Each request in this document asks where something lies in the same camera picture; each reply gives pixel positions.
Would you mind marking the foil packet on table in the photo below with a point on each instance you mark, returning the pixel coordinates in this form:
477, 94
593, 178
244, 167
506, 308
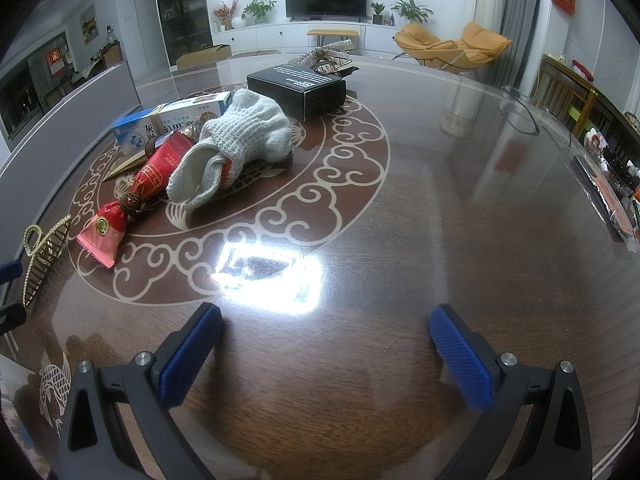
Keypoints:
605, 201

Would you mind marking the potted green plant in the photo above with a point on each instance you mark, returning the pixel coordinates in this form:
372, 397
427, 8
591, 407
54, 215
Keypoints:
411, 11
259, 10

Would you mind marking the red snack packet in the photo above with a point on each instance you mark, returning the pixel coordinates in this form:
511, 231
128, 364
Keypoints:
107, 228

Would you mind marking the white knit glove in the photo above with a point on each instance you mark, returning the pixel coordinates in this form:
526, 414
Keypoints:
253, 128

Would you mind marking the white tv console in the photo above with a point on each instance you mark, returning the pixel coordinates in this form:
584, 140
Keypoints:
291, 37

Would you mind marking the wooden dining chair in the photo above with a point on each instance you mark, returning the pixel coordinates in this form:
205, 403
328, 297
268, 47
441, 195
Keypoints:
566, 95

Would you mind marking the wooden bench stool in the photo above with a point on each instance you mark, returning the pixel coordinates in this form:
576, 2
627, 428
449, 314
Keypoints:
338, 39

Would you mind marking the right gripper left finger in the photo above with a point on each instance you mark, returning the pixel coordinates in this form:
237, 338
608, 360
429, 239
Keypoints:
95, 443

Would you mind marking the grey white storage bin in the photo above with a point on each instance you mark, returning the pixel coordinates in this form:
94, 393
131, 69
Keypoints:
43, 160

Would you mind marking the small potted plant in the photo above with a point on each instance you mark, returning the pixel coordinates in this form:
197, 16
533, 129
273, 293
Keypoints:
378, 12

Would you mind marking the potted green plant right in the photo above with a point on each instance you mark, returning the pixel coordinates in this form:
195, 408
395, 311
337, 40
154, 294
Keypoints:
411, 11

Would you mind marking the blue white medicine box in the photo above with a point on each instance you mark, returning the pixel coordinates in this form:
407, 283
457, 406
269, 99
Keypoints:
132, 132

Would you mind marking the brown cardboard box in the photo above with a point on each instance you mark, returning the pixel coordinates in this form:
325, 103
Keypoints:
218, 52

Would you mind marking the gold hair claw clip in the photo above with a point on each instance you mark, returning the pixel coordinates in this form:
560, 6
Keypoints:
43, 248

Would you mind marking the yellow lounge chair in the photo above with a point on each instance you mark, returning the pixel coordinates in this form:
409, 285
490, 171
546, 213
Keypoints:
476, 47

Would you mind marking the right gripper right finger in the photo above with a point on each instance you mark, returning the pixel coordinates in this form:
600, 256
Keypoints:
555, 443

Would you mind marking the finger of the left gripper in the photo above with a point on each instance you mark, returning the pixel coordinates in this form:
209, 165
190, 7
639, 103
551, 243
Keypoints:
10, 271
11, 317

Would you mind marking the red flower vase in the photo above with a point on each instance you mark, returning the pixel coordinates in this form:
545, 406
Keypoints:
225, 13

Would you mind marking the grey curtain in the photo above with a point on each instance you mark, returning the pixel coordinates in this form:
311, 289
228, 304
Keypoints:
518, 25

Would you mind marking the eyeglasses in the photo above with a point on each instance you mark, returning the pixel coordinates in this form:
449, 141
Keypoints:
526, 117

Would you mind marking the dark glass display cabinet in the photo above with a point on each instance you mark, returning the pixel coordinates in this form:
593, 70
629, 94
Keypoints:
185, 27

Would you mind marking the black cardboard box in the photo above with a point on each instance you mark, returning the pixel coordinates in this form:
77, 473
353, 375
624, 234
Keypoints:
301, 93

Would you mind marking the potted green plant left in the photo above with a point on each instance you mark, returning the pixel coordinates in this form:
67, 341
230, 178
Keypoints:
259, 10

